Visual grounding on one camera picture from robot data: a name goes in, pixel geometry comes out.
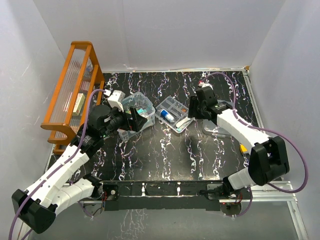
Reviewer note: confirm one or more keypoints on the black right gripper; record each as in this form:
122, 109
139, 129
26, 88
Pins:
193, 102

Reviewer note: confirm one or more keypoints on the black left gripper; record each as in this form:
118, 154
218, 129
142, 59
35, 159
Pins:
135, 123

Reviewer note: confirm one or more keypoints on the teal bandage packet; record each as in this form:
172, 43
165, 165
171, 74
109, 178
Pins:
145, 112

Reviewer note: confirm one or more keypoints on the clear medicine kit box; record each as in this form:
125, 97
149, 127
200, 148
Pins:
136, 100

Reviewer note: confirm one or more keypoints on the clear divided organizer tray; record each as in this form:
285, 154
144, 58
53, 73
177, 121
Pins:
174, 107

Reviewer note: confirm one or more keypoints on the white paper leaflet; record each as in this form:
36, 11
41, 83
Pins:
182, 122

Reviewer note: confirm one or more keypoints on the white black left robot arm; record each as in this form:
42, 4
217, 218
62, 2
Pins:
38, 205

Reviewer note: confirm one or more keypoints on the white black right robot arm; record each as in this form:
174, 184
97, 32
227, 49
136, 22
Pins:
268, 159

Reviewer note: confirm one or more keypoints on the clear box lid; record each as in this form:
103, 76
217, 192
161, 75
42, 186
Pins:
211, 129

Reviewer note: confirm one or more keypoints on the cream box on rack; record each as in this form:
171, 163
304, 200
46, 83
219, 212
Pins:
78, 104

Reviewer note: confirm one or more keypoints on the yellow white small block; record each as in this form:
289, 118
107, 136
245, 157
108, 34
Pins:
243, 149

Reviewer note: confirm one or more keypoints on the orange wooden rack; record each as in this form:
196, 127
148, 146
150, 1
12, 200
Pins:
81, 73

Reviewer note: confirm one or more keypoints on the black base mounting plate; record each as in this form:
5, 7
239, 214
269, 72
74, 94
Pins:
168, 195

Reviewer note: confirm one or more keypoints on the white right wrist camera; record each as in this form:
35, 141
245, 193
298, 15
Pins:
202, 84

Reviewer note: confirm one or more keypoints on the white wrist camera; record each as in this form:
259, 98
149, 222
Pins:
202, 84
115, 100

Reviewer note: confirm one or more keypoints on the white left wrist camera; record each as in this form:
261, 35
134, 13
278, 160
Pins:
115, 100

